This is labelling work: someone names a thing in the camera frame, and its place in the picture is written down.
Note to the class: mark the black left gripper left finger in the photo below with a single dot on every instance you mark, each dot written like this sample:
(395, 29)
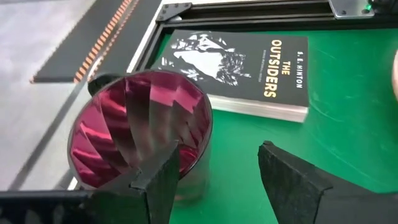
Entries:
(155, 199)

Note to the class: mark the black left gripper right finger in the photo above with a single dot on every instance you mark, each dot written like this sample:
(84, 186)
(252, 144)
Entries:
(289, 186)

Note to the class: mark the shiny red metallic cup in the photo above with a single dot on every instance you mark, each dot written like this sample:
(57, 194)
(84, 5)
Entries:
(109, 124)

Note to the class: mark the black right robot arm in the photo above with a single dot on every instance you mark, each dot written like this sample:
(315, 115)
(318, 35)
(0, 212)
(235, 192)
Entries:
(385, 5)

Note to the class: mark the grey metal mounting plate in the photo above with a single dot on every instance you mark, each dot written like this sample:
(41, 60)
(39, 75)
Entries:
(351, 7)

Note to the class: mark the green table mat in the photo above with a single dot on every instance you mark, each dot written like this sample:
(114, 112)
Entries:
(342, 124)

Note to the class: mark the black paperback book The Outsiders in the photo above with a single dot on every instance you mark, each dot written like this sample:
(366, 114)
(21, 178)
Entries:
(248, 77)

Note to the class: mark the black floor mat orange stripes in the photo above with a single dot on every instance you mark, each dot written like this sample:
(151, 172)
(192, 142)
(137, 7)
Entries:
(130, 40)
(71, 53)

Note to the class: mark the black clamp mount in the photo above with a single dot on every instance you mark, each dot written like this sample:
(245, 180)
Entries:
(101, 83)

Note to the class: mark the black aluminium table frame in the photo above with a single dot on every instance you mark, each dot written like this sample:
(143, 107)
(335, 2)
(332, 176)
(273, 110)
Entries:
(248, 19)

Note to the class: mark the black corner bracket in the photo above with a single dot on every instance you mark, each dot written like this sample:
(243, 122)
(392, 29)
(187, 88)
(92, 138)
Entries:
(174, 11)

